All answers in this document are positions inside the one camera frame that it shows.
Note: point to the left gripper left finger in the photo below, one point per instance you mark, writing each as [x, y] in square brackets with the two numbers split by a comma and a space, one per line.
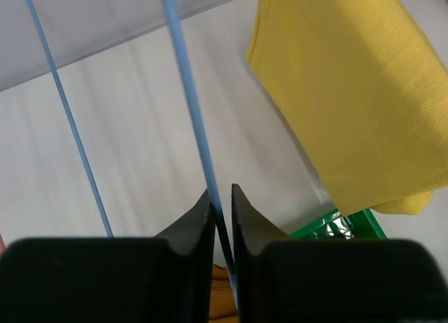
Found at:
[165, 278]

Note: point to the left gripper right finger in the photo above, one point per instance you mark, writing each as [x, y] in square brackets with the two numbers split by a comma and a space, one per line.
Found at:
[283, 279]

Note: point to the brown trousers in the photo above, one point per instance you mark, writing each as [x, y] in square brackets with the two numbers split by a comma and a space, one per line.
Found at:
[222, 303]

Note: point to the yellow trousers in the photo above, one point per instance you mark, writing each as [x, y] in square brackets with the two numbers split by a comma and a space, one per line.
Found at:
[365, 94]

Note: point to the green plastic tray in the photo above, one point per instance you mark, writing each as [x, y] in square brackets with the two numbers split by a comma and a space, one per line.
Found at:
[333, 225]

